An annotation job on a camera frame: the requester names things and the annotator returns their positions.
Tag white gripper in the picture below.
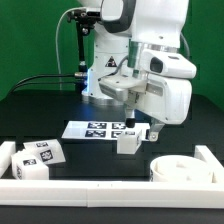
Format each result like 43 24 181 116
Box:
98 49 196 142

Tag white round stool seat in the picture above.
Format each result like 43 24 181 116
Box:
150 155 213 183

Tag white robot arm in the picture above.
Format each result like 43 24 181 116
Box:
78 0 196 141

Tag white marker tag sheet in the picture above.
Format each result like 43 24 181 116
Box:
62 121 149 140

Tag black cables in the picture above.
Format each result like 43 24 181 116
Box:
9 73 88 94

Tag white U-shaped frame fence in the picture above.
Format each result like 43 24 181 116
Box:
0 141 224 209

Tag grey cable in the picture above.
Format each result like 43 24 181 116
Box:
54 7 88 91

